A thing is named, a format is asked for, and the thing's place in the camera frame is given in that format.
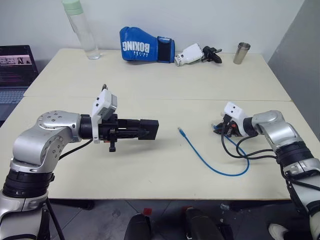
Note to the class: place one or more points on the clear bottle with green cap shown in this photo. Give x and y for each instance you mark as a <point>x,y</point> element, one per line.
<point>86,37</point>

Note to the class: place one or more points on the white shoe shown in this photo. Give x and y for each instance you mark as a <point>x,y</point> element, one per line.
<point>277,231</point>

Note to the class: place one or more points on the dark rounded shape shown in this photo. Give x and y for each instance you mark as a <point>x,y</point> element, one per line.
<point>202,226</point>
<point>137,228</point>

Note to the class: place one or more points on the blue boxing glove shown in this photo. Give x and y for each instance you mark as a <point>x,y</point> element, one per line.
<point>137,46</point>

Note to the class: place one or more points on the open laptop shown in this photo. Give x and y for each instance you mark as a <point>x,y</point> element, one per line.
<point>15,72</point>

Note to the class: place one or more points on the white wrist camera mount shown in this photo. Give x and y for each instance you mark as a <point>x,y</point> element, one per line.
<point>104,103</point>
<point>233,110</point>

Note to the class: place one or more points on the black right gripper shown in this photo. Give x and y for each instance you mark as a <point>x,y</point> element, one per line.
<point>232,128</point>

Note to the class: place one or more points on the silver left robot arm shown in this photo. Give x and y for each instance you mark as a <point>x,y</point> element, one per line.
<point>37,140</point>

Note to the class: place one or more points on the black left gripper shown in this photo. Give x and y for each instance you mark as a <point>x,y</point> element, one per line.
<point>108,126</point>

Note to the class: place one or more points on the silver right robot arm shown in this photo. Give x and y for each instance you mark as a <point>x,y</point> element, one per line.
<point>280,130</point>

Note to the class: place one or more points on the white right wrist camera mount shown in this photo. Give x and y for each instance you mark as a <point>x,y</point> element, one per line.
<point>233,110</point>

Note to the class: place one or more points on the black table foot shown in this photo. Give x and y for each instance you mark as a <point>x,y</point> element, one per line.
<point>75,204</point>

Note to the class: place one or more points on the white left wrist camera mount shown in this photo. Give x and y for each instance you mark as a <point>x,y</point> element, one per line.
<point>104,103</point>

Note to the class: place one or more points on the small red object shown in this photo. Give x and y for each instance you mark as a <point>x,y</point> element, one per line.
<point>147,211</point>

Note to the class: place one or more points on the black tripod leg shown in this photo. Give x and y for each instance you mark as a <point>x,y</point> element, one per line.
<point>56,222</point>

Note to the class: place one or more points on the steel cup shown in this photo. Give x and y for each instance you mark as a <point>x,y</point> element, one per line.
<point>242,53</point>

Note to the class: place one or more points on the white and black spare gripper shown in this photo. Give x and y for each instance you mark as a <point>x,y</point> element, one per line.
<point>191,54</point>

